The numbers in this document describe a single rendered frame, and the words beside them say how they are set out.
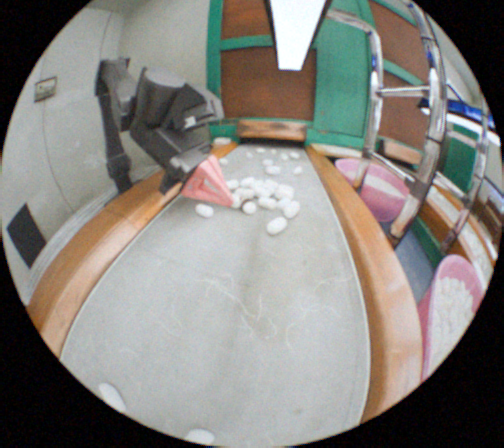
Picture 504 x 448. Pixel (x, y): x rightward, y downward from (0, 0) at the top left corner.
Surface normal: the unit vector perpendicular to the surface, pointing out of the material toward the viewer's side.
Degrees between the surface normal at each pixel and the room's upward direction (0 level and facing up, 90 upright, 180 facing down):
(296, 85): 90
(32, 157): 90
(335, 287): 0
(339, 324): 0
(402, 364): 0
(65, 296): 45
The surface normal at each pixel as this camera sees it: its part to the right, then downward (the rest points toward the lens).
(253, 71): -0.19, 0.50
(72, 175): 0.99, 0.06
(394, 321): 0.00, -0.85
